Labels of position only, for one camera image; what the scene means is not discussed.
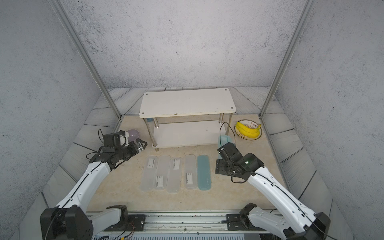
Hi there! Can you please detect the white patterned plate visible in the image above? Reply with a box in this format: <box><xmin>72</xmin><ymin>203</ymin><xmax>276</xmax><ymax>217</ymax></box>
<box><xmin>235</xmin><ymin>120</ymin><xmax>263</xmax><ymax>141</ymax></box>

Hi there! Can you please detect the white two-tier shelf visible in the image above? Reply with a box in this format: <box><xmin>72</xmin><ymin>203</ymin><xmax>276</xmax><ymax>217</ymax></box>
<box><xmin>139</xmin><ymin>88</ymin><xmax>236</xmax><ymax>150</ymax></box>

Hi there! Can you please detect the lilac ceramic bowl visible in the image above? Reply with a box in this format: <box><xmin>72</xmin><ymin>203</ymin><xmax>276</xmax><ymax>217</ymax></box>
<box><xmin>126</xmin><ymin>129</ymin><xmax>140</xmax><ymax>142</ymax></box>

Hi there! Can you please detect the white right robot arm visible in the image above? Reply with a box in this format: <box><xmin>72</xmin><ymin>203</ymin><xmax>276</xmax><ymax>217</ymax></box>
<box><xmin>216</xmin><ymin>143</ymin><xmax>331</xmax><ymax>240</ymax></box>

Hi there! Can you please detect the clear pencil case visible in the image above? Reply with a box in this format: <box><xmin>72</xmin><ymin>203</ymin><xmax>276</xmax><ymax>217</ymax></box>
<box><xmin>167</xmin><ymin>157</ymin><xmax>183</xmax><ymax>194</ymax></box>
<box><xmin>184</xmin><ymin>155</ymin><xmax>198</xmax><ymax>190</ymax></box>
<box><xmin>140</xmin><ymin>156</ymin><xmax>159</xmax><ymax>192</ymax></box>
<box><xmin>155</xmin><ymin>155</ymin><xmax>171</xmax><ymax>190</ymax></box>

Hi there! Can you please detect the plain teal pencil case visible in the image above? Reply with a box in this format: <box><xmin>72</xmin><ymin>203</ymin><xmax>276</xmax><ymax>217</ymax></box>
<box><xmin>197</xmin><ymin>155</ymin><xmax>212</xmax><ymax>191</ymax></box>

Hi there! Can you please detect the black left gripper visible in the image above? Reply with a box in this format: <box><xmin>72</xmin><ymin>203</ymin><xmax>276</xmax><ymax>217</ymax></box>
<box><xmin>114</xmin><ymin>137</ymin><xmax>148</xmax><ymax>161</ymax></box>

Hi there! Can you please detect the right aluminium frame post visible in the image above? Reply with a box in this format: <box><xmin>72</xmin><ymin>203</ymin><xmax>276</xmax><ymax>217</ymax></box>
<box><xmin>260</xmin><ymin>1</ymin><xmax>316</xmax><ymax>197</ymax></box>

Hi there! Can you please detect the yellow banana bunch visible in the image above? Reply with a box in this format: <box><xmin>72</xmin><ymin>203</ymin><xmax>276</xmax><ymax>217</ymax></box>
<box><xmin>235</xmin><ymin>122</ymin><xmax>262</xmax><ymax>141</ymax></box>

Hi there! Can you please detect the aluminium frame post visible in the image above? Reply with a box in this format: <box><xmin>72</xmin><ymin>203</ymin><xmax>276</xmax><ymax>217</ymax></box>
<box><xmin>260</xmin><ymin>1</ymin><xmax>316</xmax><ymax>197</ymax></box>
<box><xmin>49</xmin><ymin>0</ymin><xmax>123</xmax><ymax>132</ymax></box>

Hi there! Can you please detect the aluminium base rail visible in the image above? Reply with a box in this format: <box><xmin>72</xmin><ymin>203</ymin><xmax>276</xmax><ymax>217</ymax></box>
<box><xmin>94</xmin><ymin>210</ymin><xmax>278</xmax><ymax>240</ymax></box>

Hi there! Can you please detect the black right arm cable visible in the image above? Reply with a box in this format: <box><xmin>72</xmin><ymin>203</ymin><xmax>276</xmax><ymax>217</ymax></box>
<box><xmin>219</xmin><ymin>121</ymin><xmax>340</xmax><ymax>240</ymax></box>

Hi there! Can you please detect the left aluminium frame post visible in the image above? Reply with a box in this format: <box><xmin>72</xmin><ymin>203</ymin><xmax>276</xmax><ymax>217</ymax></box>
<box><xmin>49</xmin><ymin>0</ymin><xmax>123</xmax><ymax>132</ymax></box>

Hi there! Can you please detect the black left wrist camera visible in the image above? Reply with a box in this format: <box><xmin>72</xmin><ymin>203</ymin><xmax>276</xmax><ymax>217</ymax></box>
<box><xmin>103</xmin><ymin>131</ymin><xmax>128</xmax><ymax>149</ymax></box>

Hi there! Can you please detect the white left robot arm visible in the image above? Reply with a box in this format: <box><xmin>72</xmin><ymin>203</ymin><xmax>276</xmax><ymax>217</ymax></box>
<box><xmin>40</xmin><ymin>139</ymin><xmax>148</xmax><ymax>240</ymax></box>

